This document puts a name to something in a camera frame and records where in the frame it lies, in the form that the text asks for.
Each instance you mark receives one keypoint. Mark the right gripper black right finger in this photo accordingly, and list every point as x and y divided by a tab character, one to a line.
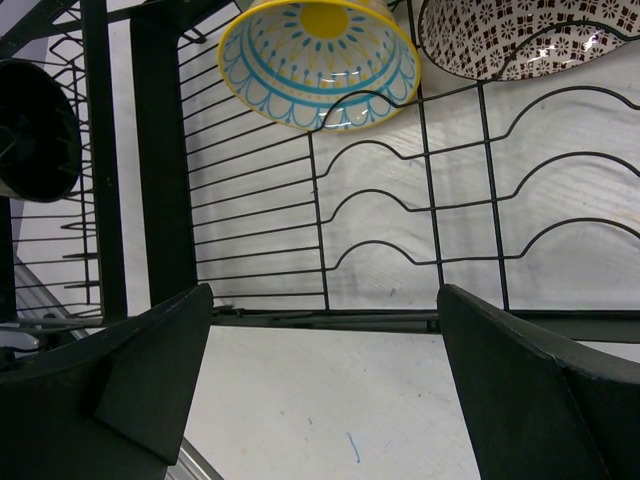
538	405

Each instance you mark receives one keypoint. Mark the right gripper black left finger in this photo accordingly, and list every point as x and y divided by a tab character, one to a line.
113	405

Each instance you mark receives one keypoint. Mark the beige bowl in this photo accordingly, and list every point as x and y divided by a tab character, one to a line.
41	147

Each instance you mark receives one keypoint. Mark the brown patterned bowl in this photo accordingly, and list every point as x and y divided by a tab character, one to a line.
506	40

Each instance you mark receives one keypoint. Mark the yellow sun pattern bowl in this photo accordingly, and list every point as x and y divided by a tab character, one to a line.
333	66

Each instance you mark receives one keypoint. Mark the black wire dish rack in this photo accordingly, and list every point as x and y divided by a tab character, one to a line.
524	192

